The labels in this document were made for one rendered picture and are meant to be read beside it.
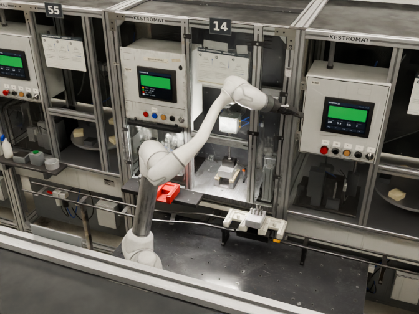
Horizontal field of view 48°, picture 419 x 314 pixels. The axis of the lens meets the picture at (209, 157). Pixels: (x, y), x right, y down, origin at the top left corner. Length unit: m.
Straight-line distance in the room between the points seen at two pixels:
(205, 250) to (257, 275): 0.37
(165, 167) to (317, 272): 1.17
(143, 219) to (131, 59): 0.95
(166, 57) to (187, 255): 1.20
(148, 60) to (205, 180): 0.92
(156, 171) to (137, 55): 0.84
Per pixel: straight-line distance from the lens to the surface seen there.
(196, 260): 2.94
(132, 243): 2.69
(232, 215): 2.97
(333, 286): 2.87
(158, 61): 2.80
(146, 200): 2.55
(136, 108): 2.99
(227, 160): 3.13
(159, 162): 2.31
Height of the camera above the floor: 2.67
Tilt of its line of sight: 30 degrees down
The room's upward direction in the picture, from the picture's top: straight up
